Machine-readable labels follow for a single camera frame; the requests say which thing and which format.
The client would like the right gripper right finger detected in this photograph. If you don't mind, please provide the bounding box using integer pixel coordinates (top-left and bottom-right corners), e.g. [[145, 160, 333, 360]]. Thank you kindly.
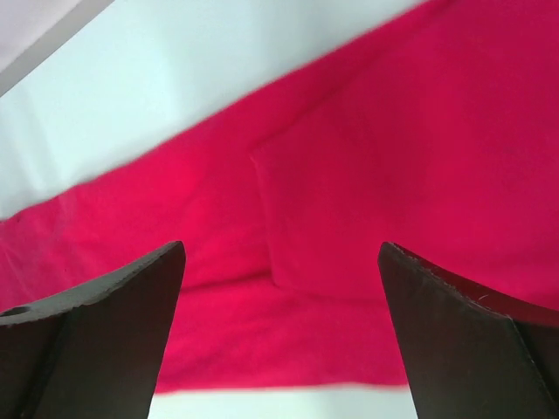
[[378, 243, 558, 418]]

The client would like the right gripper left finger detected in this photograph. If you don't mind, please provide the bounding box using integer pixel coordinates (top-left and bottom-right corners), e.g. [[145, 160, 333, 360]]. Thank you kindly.
[[1, 242, 186, 419]]

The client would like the pink red t shirt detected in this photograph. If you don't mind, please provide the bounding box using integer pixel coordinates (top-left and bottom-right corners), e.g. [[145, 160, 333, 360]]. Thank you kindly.
[[1, 1, 558, 392]]

